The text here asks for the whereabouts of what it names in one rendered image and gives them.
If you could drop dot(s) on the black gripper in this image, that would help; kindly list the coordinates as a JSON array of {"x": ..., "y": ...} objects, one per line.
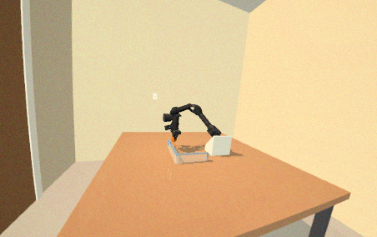
[{"x": 175, "y": 131}]

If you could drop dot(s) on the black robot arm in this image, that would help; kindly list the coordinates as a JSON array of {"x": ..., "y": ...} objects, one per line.
[{"x": 175, "y": 114}]

